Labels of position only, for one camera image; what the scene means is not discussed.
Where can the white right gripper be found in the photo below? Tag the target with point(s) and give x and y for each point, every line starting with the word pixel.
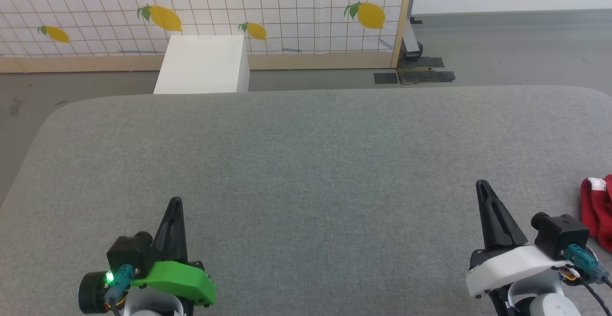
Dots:
pixel 511 266

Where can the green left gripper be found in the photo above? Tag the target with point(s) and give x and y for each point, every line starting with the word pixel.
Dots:
pixel 181 280

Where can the red and white shirt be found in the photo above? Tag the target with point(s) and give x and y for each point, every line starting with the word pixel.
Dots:
pixel 598 211

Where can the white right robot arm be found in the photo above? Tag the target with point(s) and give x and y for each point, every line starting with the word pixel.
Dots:
pixel 540 301

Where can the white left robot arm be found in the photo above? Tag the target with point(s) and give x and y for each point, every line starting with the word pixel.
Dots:
pixel 155 304

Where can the grey fabric sofa cushion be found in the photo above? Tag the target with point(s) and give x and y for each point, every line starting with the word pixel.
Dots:
pixel 311 172

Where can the large black floor plate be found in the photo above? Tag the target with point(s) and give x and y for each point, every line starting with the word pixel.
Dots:
pixel 424 71

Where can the white box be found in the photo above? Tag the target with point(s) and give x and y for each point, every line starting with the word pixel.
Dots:
pixel 203 65

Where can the small black floor patch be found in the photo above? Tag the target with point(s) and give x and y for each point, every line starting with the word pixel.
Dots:
pixel 386 78

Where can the grey metal stand leg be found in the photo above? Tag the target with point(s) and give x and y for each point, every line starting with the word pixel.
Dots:
pixel 411 43

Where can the lemon print partition screen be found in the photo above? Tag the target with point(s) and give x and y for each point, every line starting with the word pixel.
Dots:
pixel 215 0

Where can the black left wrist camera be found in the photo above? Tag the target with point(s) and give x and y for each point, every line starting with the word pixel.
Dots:
pixel 126 254

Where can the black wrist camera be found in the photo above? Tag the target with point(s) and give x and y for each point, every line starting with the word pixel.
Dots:
pixel 126 254
pixel 559 234

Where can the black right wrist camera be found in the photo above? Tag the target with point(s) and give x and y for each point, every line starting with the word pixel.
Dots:
pixel 559 234

